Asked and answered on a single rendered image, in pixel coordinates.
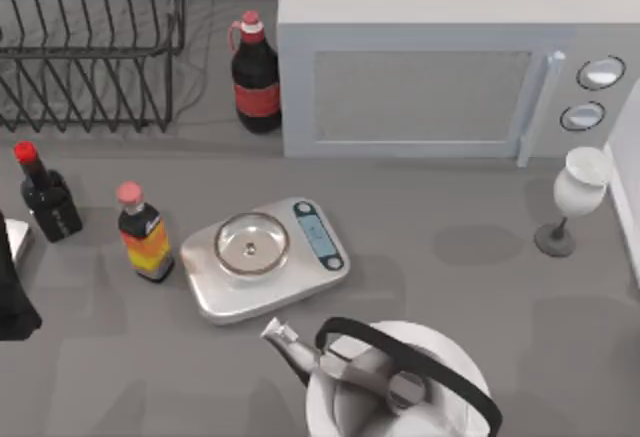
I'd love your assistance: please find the glass bowl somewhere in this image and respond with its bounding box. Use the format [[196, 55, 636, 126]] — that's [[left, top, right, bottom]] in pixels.
[[214, 212, 292, 279]]

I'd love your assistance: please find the microwave door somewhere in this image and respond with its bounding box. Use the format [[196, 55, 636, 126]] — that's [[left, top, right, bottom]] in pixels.
[[278, 26, 571, 161]]

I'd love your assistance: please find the silver kitchen scale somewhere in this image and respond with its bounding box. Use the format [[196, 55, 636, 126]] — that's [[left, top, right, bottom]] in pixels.
[[179, 196, 351, 327]]

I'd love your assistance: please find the dark cola bottle red cap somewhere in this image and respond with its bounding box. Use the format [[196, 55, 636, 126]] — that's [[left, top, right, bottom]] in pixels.
[[228, 10, 283, 135]]

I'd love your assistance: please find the orange label bottle pink cap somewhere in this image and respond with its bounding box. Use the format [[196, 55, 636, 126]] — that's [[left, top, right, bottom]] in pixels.
[[115, 181, 176, 285]]

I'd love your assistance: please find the white goblet grey foot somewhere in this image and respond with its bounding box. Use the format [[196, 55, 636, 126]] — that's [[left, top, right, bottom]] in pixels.
[[533, 146, 614, 259]]

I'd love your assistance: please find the dark sauce bottle red cap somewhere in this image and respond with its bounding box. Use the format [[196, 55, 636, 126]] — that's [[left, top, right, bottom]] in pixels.
[[13, 141, 84, 244]]

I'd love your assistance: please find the small microwave knob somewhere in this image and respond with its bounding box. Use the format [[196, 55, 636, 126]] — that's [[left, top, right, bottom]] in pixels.
[[559, 100, 607, 133]]

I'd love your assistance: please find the large microwave knob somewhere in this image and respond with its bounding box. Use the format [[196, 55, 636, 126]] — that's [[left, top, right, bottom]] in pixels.
[[575, 54, 628, 92]]

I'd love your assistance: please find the white kettle black handle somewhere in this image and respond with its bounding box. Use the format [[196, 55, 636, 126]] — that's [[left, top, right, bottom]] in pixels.
[[260, 316, 504, 437]]

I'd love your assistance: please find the black wire dish rack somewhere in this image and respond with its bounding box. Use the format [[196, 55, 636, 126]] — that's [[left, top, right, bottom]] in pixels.
[[0, 0, 190, 134]]

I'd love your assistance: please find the microwave door handle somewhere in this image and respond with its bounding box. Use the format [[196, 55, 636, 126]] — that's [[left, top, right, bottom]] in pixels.
[[516, 49, 568, 168]]

